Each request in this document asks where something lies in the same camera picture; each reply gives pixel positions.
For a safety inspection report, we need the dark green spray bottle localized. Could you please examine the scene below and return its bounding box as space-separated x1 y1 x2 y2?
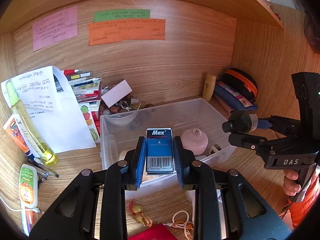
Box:
222 111 258 133

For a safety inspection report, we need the red velvet pouch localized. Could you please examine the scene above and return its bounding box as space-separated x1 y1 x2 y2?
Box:
128 224 177 240

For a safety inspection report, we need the blue Max staples box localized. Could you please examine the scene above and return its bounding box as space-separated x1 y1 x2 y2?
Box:
146 128 174 175

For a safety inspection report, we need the white round lidded container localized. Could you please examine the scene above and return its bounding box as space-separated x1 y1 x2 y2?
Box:
185 189 222 205

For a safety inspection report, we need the person right hand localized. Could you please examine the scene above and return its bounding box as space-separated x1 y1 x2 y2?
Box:
283 166 320 197

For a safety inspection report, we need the small sachet packet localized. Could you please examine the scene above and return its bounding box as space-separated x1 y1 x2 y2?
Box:
209 144 222 155

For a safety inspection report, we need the black metal pen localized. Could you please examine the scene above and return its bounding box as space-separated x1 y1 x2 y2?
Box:
28 158 59 178

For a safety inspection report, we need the purple pen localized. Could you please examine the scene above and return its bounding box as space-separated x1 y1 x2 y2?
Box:
21 206 35 236

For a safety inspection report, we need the yellow-green spray bottle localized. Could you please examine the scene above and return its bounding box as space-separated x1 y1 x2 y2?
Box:
5 79 58 166

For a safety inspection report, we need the white orange lotion tube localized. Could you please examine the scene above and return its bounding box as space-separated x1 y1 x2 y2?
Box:
18 164 38 209

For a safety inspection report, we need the pink notebook under pouch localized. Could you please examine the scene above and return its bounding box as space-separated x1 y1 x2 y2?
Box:
214 95 235 115

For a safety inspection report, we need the blue zip pouch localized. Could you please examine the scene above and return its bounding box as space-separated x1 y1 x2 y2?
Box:
214 82 258 111

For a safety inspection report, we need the black orange round case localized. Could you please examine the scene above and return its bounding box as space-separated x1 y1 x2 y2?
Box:
221 68 258 103

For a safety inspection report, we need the clear plastic storage bin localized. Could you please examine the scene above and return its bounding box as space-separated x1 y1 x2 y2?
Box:
100 98 235 169

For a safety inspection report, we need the glass bowl of beads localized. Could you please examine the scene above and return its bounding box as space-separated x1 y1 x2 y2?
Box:
102 94 141 127

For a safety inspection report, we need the white folded paper sheet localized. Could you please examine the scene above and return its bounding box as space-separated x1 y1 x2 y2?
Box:
11 66 96 153

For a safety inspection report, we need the fruit sticker sheet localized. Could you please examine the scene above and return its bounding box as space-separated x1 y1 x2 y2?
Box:
79 103 100 143

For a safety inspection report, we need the yellow lotion bottle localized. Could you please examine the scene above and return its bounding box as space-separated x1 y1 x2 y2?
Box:
202 73 216 101

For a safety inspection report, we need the orange sunscreen tube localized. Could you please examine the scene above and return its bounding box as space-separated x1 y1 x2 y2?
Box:
3 114 34 159

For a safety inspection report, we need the stack of booklets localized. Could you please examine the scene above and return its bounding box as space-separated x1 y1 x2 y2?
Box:
62 69 102 103

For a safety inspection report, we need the white small box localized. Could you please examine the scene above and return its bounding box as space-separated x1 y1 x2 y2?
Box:
101 80 132 108

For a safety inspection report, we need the orange sticky note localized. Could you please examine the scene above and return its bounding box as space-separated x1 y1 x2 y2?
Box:
88 18 166 46

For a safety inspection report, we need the pink sticky note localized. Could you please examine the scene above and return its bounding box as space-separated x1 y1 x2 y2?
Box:
32 6 78 51

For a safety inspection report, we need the green sticky note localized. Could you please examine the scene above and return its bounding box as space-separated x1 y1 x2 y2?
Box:
94 9 150 23

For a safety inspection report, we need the white cord charm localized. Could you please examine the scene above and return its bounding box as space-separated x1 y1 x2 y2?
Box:
162 210 194 240

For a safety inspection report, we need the white charging cable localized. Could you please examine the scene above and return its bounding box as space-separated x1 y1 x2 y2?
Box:
0 194 41 214

